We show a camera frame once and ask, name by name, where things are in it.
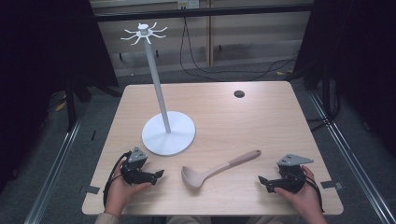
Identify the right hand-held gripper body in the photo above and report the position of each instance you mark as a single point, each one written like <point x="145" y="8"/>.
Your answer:
<point x="291" y="179"/>

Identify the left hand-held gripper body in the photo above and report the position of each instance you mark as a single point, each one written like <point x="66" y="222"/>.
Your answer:
<point x="136" y="174"/>

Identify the beige silicone ladle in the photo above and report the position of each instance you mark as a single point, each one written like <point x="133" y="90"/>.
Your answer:
<point x="194" y="178"/>

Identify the white hook stand rack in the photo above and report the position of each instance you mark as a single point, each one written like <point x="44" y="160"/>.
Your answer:
<point x="168" y="133"/>

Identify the person's right hand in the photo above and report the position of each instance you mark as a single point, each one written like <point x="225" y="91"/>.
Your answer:
<point x="306" y="197"/>

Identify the person's left hand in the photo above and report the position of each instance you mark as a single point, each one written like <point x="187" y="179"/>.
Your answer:
<point x="120" y="194"/>

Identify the grey tape piece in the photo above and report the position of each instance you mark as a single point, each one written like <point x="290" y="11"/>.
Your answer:
<point x="331" y="184"/>
<point x="92" y="189"/>

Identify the dark round table grommet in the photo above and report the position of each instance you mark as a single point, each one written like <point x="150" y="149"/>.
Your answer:
<point x="239" y="94"/>

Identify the black metal stand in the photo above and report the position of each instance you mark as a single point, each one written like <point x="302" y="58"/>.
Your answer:
<point x="71" y="105"/>

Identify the yellow floor tape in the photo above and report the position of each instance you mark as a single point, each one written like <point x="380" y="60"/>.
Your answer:
<point x="61" y="106"/>

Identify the dark curtain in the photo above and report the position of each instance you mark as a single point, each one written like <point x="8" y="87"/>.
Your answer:
<point x="46" y="62"/>
<point x="358" y="56"/>

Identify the black horizontal bar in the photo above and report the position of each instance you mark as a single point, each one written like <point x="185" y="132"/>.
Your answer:
<point x="202" y="12"/>

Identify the metal floor rail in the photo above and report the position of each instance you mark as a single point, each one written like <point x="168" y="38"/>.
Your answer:
<point x="351" y="165"/>
<point x="53" y="174"/>

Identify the white wall power outlet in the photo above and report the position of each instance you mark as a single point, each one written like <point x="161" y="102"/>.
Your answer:
<point x="188" y="3"/>

